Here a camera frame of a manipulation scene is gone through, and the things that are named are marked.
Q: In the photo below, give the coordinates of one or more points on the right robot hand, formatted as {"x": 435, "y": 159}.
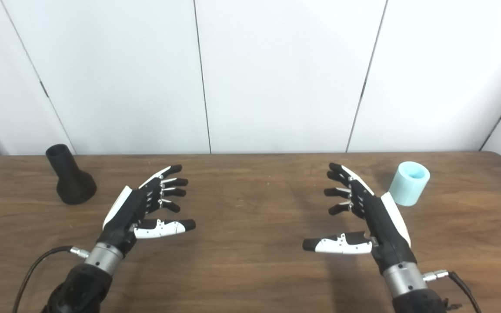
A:
{"x": 385, "y": 226}

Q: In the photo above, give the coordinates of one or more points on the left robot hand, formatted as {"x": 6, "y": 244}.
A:
{"x": 122, "y": 215}

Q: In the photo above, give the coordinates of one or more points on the black nozzle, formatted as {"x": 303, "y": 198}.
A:
{"x": 73, "y": 182}

